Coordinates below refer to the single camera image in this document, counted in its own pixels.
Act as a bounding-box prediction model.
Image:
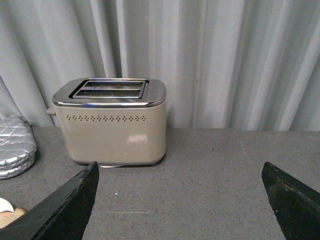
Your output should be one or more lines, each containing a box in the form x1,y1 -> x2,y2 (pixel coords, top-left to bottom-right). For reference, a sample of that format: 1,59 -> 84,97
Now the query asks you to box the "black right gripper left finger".
0,161 -> 99,240

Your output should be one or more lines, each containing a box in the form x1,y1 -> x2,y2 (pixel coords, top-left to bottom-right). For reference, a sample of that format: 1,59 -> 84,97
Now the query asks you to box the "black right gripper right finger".
261,162 -> 320,240

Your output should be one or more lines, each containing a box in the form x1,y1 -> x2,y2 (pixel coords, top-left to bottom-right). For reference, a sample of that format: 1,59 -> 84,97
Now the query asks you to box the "brown bread slice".
0,207 -> 28,229

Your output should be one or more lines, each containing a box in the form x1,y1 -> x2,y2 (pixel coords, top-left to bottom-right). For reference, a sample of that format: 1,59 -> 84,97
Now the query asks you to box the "beige chrome two-slot toaster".
47,77 -> 167,168

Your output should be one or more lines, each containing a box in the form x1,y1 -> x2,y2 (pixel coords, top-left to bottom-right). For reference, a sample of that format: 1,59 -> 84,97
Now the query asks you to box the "white round plate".
0,198 -> 14,213

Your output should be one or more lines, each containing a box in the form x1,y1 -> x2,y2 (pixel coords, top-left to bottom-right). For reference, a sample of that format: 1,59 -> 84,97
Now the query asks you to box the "silver quilted oven mitt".
0,116 -> 37,180

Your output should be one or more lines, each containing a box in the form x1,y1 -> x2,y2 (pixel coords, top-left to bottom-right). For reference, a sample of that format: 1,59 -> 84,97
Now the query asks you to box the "grey-white curtain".
0,0 -> 320,131

